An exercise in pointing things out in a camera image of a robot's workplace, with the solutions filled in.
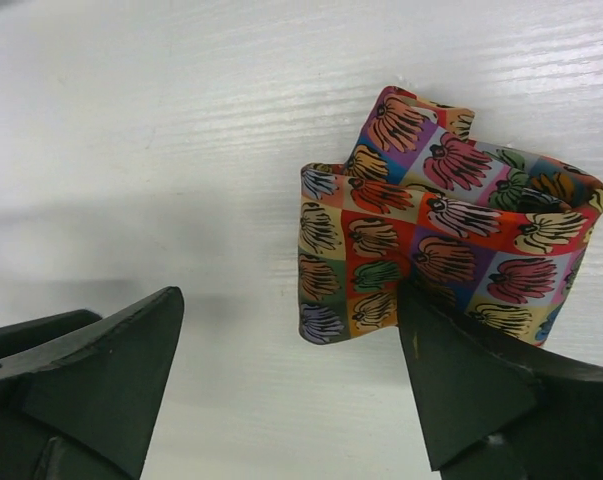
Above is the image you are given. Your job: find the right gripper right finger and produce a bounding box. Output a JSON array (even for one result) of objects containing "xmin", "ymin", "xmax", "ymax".
[{"xmin": 398, "ymin": 280, "xmax": 603, "ymax": 480}]

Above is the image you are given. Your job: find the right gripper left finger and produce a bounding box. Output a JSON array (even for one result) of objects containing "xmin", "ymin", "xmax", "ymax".
[{"xmin": 0, "ymin": 287, "xmax": 184, "ymax": 479}]

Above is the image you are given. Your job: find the colourful squares patterned tie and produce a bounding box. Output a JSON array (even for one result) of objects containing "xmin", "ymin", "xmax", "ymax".
[{"xmin": 298, "ymin": 86, "xmax": 603, "ymax": 346}]

